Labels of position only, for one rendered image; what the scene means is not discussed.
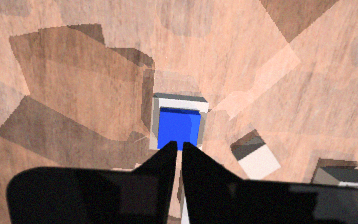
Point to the yellow button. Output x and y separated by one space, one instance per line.
183 208

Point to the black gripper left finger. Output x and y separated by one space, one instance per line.
55 195

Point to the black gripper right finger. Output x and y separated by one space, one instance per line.
215 195

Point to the blue button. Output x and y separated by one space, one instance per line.
178 118

